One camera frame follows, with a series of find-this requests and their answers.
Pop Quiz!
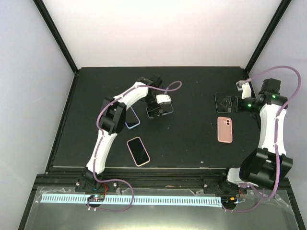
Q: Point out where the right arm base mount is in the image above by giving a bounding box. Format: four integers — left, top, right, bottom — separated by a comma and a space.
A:
202, 177, 239, 195

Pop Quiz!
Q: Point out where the phone in clear grey case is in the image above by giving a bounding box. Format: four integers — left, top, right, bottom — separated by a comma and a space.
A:
151, 104, 174, 115

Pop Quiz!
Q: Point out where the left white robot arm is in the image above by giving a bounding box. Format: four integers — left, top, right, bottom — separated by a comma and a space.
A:
82, 77, 172, 191

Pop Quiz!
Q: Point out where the phone in pink case front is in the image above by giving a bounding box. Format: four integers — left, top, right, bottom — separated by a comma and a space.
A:
127, 137, 151, 167

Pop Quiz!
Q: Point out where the controller board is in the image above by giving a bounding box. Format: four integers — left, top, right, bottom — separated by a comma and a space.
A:
87, 195, 105, 203
221, 196, 243, 206

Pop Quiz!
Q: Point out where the pink phone case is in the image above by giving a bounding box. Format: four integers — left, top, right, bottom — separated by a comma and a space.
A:
217, 116, 233, 143

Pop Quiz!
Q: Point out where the light blue slotted cable duct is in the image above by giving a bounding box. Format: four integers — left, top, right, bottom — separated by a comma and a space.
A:
40, 194, 222, 207

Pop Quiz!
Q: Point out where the black smartphone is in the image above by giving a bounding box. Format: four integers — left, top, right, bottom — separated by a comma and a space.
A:
214, 92, 228, 113

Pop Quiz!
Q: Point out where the right controller board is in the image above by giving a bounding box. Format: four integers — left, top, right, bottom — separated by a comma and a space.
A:
221, 196, 243, 206

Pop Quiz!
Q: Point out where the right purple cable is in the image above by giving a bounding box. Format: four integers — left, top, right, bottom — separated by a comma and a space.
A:
222, 66, 302, 213

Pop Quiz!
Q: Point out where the left black frame post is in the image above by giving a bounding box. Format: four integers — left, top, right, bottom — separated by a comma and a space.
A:
33, 0, 79, 74

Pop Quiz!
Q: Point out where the phone in blue case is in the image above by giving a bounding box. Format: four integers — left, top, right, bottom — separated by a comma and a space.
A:
125, 107, 140, 129

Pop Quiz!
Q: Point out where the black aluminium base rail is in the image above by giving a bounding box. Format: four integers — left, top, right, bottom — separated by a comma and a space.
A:
41, 168, 246, 191

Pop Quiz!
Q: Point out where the left controller board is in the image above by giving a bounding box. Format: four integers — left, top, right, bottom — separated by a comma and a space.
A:
87, 195, 105, 203

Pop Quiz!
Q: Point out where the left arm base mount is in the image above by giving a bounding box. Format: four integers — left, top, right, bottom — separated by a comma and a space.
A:
75, 178, 117, 193

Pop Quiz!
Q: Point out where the black frame post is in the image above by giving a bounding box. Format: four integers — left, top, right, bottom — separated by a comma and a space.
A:
33, 0, 79, 74
245, 0, 292, 73

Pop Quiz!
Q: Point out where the right black frame post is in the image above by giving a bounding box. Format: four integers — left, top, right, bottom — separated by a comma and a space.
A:
245, 0, 292, 73

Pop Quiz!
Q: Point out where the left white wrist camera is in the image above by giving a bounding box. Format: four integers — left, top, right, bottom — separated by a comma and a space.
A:
156, 94, 172, 105

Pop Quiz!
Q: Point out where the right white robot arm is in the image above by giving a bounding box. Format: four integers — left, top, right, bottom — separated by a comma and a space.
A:
217, 79, 293, 193

